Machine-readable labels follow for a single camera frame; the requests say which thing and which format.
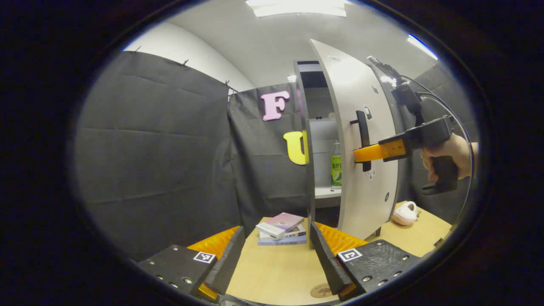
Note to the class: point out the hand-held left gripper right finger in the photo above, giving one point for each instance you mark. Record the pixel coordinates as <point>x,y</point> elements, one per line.
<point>327,261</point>

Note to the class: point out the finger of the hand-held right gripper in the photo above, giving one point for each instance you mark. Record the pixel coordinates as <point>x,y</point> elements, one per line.
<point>374,152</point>

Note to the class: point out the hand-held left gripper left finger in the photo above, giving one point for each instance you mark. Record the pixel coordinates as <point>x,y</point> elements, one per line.
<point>229,263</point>

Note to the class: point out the round wooden coaster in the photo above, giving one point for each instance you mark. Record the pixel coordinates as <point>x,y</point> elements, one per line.
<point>321,291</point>

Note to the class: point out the green bottle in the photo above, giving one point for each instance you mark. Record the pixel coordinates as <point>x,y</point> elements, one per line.
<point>335,170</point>

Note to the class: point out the grey cabinet door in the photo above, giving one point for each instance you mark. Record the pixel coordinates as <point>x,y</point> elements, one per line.
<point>352,85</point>

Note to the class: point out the dark grey cabinet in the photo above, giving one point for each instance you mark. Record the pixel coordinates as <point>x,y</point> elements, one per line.
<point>327,192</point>

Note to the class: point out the blue cover book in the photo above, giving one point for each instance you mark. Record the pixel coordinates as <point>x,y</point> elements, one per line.
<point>282,242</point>

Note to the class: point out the pink white plush toy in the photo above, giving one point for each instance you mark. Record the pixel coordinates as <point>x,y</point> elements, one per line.
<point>403,214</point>

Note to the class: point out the long ceiling light strip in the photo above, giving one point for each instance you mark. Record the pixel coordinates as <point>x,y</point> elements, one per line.
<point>420,46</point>

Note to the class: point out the black backdrop cloth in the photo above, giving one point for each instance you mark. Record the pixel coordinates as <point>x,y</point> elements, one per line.
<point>161,148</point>

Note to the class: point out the large ceiling light panel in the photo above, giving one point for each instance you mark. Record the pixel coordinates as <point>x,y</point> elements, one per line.
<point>297,7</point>

